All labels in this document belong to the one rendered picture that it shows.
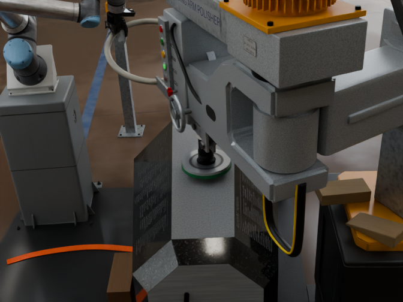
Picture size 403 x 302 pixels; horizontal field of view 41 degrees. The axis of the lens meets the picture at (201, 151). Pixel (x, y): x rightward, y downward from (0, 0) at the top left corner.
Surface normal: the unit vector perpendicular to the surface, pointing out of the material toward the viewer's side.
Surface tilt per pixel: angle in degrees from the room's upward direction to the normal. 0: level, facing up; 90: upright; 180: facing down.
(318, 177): 90
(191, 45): 90
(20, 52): 52
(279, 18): 0
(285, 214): 0
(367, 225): 11
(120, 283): 0
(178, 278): 90
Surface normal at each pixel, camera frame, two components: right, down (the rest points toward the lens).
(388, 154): -0.89, 0.27
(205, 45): 0.38, 0.45
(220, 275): 0.00, 0.50
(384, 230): -0.18, -0.91
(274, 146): -0.44, 0.47
